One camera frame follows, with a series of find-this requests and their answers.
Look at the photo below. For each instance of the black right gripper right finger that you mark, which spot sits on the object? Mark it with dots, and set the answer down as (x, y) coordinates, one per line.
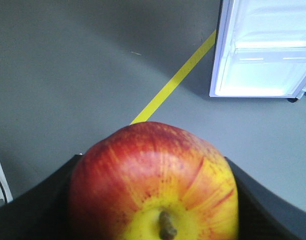
(263, 214)

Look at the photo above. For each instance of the red yellow apple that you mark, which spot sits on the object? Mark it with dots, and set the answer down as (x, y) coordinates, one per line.
(122, 185)

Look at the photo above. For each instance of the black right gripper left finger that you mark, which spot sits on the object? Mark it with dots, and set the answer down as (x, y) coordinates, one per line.
(40, 213)

